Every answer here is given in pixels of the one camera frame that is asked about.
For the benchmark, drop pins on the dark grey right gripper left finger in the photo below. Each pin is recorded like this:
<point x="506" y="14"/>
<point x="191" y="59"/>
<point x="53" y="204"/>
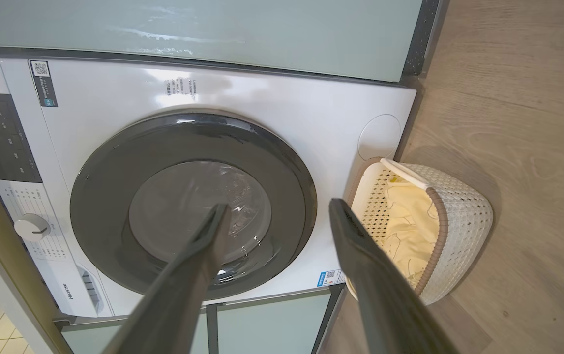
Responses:
<point x="173" y="295"/>

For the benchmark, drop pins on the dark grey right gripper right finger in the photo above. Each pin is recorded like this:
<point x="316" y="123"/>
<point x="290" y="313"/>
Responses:
<point x="380" y="300"/>

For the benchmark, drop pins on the pale yellow baby garment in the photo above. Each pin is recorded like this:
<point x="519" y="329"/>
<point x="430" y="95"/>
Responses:
<point x="407" y="260"/>
<point x="412" y="206"/>

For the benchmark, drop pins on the grey round glass washer door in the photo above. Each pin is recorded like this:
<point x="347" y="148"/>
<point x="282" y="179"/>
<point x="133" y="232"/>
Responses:
<point x="104" y="196"/>

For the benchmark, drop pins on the white washing machine dial knob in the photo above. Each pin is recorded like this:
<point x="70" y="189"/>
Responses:
<point x="31" y="227"/>

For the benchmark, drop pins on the white front-load washing machine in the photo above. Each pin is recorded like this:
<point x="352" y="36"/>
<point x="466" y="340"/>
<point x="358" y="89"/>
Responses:
<point x="272" y="98"/>

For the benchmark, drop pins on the dark washing machine display panel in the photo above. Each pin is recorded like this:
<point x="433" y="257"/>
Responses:
<point x="4" y="140"/>

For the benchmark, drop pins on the light blue cabinet panel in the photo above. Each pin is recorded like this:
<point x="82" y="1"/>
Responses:
<point x="262" y="29"/>

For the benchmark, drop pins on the blue energy label sticker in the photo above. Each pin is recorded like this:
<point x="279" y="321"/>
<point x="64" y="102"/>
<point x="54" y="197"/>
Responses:
<point x="330" y="278"/>

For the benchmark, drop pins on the pale green cabinet panel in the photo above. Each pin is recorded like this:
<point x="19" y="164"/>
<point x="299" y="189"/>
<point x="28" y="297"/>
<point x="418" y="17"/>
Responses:
<point x="272" y="324"/>
<point x="95" y="339"/>

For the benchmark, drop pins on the white perforated laundry basket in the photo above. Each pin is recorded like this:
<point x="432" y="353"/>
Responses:
<point x="463" y="221"/>

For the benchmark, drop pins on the dark QR code sticker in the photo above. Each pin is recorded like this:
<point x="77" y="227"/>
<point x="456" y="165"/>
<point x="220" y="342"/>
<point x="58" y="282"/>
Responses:
<point x="44" y="86"/>

